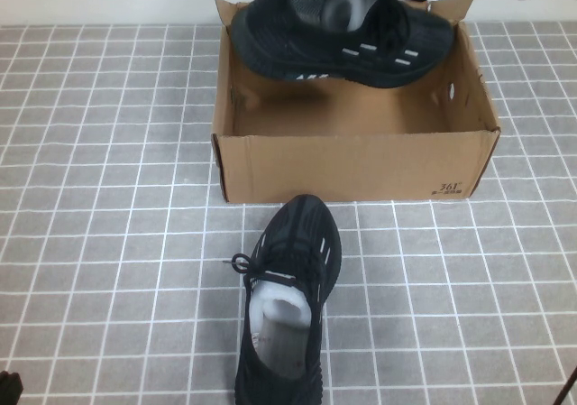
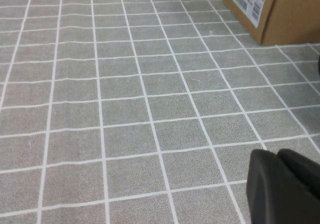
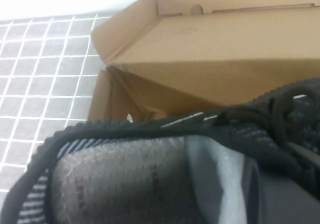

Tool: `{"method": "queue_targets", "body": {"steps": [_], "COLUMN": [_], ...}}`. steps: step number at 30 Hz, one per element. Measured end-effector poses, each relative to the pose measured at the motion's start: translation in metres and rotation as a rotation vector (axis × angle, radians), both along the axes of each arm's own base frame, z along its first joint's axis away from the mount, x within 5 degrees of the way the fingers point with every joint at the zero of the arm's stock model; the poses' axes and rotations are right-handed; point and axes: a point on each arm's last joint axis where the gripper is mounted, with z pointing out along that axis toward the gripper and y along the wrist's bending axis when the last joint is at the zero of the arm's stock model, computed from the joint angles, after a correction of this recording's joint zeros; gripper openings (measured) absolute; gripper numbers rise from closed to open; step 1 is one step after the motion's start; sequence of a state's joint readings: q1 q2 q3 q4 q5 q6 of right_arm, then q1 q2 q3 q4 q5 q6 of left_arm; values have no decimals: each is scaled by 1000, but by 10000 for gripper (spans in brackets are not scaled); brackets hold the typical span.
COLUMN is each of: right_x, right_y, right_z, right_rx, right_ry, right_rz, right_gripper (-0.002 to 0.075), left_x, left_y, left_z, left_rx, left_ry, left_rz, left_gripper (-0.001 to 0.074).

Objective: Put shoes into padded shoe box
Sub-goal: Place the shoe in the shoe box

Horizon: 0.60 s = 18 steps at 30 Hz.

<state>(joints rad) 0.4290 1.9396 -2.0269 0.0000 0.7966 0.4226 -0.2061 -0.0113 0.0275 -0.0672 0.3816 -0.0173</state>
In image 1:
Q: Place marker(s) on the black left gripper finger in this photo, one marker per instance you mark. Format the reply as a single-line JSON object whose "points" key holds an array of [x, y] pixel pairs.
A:
{"points": [[14, 389], [2, 389]]}

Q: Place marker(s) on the black knit sneaker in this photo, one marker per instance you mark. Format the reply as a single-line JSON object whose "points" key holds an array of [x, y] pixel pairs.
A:
{"points": [[297, 224], [279, 39]]}

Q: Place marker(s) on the white foam shoe stuffing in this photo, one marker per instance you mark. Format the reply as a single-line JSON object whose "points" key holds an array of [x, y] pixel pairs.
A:
{"points": [[279, 306], [348, 8]]}

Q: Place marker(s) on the brown cardboard shoe box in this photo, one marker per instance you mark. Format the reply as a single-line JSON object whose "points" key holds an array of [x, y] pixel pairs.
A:
{"points": [[338, 166]]}

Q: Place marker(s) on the grey white-grid tablecloth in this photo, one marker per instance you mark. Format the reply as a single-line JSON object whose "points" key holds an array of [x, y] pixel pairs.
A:
{"points": [[90, 197]]}

